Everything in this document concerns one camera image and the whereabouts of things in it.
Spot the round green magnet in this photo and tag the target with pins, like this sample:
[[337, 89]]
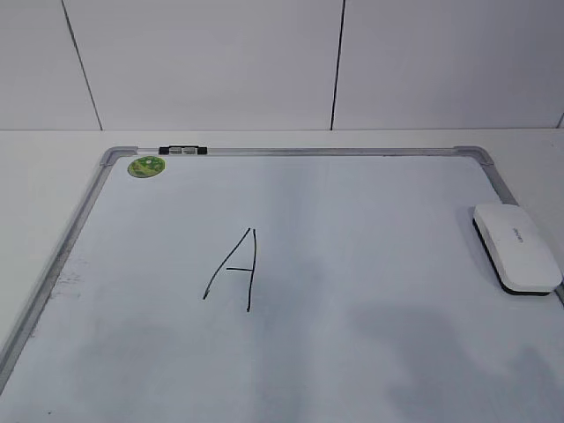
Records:
[[146, 167]]

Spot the white board with grey frame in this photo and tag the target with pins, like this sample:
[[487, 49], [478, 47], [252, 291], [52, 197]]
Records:
[[284, 285]]

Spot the black grey hanger clip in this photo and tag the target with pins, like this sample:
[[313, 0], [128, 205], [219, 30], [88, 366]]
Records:
[[183, 150]]

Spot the white board eraser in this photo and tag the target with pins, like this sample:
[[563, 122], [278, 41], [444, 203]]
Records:
[[522, 259]]

